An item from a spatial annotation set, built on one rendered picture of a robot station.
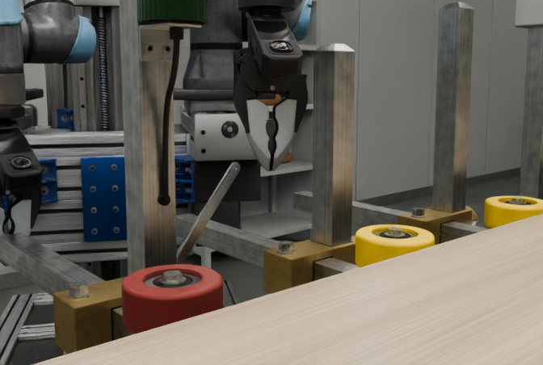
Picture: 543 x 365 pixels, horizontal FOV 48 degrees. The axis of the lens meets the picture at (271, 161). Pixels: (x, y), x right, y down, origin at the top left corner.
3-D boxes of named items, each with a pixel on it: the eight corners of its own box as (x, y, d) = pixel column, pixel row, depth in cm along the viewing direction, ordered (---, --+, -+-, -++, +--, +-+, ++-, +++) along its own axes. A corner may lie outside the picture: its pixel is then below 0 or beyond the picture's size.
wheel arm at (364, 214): (292, 213, 111) (292, 190, 110) (305, 211, 113) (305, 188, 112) (522, 271, 78) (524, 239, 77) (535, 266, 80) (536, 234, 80)
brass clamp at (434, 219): (393, 248, 89) (393, 214, 89) (447, 232, 98) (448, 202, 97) (428, 257, 85) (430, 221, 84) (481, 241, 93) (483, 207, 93)
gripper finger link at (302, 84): (304, 131, 78) (304, 60, 77) (308, 132, 76) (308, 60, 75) (267, 132, 77) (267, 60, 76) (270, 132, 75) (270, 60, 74)
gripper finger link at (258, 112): (263, 166, 81) (262, 96, 80) (272, 172, 76) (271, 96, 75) (239, 167, 81) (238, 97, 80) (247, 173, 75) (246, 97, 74)
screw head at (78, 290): (62, 295, 56) (62, 283, 55) (85, 290, 57) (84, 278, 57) (72, 302, 54) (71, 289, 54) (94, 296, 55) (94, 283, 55)
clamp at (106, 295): (54, 344, 57) (52, 291, 56) (179, 309, 66) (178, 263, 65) (79, 366, 53) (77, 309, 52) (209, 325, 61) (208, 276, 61)
